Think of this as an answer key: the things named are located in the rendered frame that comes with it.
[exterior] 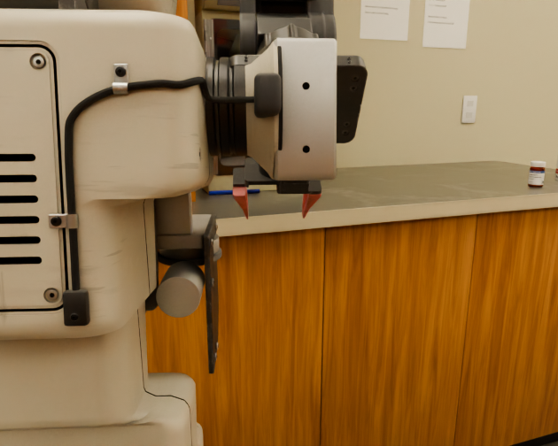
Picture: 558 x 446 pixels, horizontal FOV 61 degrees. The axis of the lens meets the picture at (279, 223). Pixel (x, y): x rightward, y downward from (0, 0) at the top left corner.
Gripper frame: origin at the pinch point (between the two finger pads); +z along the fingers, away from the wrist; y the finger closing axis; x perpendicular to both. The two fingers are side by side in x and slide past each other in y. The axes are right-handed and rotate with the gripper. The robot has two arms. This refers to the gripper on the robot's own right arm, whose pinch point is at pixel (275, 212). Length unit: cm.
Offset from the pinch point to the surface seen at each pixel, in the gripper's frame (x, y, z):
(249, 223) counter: -16.0, 4.7, 16.2
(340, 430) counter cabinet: 3, -19, 75
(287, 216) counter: -18.5, -3.9, 16.4
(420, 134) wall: -107, -67, 48
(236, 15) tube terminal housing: -65, 7, -13
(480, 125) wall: -116, -96, 48
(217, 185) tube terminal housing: -43, 13, 26
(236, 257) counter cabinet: -14.1, 7.6, 24.7
